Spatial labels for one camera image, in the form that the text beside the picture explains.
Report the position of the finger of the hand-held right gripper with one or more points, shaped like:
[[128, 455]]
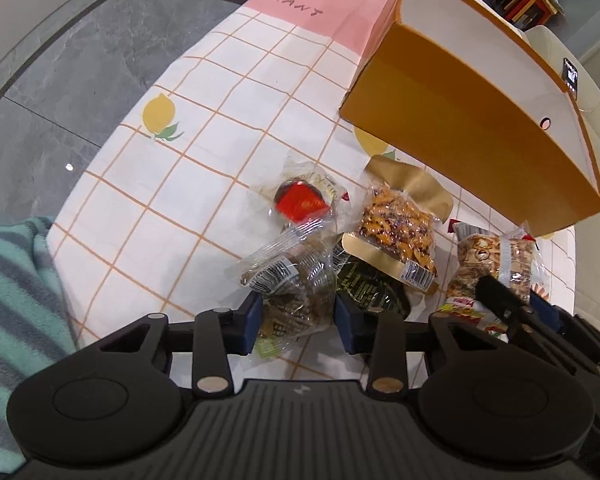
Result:
[[500, 300], [547, 310]]

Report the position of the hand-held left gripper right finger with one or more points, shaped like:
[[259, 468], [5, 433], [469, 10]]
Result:
[[345, 327]]

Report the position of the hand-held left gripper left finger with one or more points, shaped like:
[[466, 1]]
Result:
[[250, 321]]

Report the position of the colourful candy packet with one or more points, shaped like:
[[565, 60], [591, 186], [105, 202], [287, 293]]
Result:
[[460, 312]]

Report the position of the clear packet of pale nuts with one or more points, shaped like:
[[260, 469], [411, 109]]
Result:
[[480, 255]]

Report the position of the dark green snack packet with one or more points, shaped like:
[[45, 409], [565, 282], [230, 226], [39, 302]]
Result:
[[370, 285]]

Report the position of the clear packet of brown snacks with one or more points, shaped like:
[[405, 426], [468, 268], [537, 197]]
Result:
[[295, 270]]

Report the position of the gold packet of glazed nuts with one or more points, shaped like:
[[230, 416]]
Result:
[[395, 225]]

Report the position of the red snack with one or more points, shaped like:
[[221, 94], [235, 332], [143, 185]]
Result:
[[300, 202]]

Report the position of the orange cardboard box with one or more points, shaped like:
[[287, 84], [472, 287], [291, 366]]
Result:
[[455, 125]]

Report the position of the checkered lemon print tablecloth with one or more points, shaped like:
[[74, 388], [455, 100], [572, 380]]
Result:
[[190, 185]]

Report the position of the black smartphone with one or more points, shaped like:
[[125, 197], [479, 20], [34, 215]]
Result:
[[571, 76]]

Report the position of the orange plastic stool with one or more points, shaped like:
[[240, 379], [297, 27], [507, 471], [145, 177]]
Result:
[[530, 5]]

